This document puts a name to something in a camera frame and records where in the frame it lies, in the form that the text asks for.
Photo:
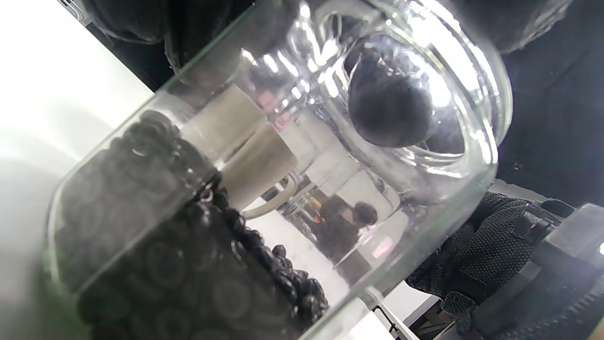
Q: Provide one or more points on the clear glass jar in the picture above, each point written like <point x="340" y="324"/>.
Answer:
<point x="476" y="118"/>

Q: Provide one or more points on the person's right hand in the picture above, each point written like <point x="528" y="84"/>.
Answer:
<point x="486" y="250"/>

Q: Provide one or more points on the pile of dark coffee beans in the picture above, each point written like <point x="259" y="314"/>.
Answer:
<point x="165" y="259"/>

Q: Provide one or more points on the person's left hand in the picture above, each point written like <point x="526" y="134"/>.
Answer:
<point x="132" y="19"/>

